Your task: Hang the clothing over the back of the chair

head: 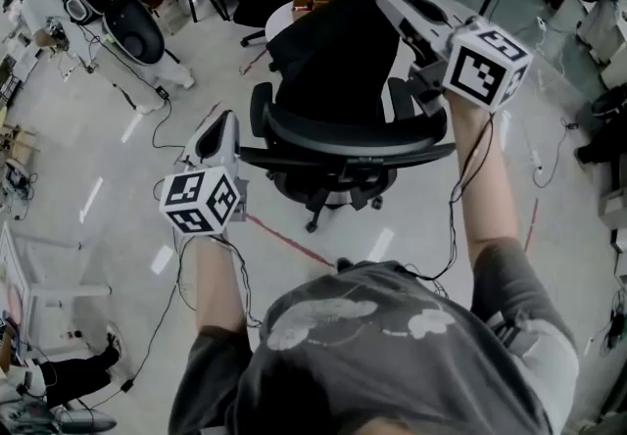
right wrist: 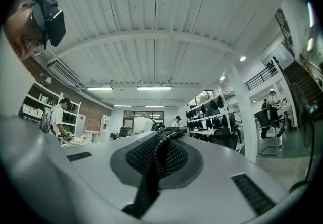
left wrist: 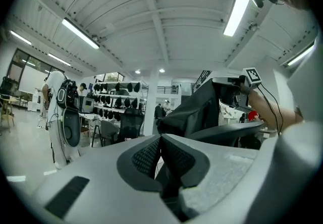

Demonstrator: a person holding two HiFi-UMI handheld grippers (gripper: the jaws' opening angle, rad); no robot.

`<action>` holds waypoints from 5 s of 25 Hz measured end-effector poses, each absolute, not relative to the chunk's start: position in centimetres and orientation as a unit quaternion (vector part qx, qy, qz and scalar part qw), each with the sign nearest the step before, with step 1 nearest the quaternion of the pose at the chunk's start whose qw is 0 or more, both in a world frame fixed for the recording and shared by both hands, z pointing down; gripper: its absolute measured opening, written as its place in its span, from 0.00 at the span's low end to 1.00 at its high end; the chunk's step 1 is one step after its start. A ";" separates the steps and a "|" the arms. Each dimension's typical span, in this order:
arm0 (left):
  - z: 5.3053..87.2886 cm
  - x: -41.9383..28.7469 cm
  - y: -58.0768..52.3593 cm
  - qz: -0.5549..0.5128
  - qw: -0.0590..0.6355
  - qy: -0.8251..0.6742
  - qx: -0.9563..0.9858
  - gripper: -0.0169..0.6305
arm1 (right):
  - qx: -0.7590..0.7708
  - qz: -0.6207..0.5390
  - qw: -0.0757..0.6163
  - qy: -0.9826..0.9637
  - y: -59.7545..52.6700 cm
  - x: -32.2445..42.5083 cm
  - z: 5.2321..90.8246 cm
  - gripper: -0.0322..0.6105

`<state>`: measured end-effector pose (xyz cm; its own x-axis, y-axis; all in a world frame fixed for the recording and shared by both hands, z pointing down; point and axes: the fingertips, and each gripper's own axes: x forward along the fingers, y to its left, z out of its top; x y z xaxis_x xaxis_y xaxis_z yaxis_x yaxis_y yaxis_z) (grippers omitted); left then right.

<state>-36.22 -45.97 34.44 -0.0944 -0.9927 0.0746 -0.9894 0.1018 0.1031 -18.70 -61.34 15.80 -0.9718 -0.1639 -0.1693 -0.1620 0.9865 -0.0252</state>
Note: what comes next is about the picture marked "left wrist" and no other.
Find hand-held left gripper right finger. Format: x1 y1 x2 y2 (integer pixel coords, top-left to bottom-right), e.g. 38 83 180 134
160 133 260 219

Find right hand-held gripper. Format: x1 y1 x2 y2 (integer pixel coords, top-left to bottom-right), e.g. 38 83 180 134
211 67 262 112

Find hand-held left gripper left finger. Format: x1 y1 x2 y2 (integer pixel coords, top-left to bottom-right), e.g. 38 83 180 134
32 133 181 224

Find black clothes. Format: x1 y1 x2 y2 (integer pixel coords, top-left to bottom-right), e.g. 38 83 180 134
156 78 221 140

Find person's right forearm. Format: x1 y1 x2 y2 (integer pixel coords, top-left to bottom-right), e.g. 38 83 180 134
248 89 305 134

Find light wooden stool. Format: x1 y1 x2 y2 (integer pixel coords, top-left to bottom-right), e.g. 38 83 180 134
0 96 16 133

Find black stair railing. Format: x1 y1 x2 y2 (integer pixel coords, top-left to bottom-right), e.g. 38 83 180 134
191 70 212 93

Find black balcony railing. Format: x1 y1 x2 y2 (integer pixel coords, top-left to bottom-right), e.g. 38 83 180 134
156 85 180 94

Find long ceiling light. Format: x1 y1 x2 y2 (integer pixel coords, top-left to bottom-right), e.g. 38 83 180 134
223 0 253 37
286 43 315 67
10 30 32 46
47 52 72 67
62 17 101 50

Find row of black backpack rigs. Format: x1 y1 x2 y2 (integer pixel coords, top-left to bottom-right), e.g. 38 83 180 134
92 82 141 122

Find white metal shelf rack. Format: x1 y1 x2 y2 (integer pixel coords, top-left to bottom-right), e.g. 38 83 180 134
91 80 149 124

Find black-framed window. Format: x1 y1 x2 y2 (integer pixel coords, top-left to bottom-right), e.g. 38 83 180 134
6 47 65 95

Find black backpack recording rig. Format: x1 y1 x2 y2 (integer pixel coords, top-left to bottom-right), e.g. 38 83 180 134
56 79 81 148

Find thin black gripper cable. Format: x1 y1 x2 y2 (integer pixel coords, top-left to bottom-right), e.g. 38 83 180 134
257 82 283 136

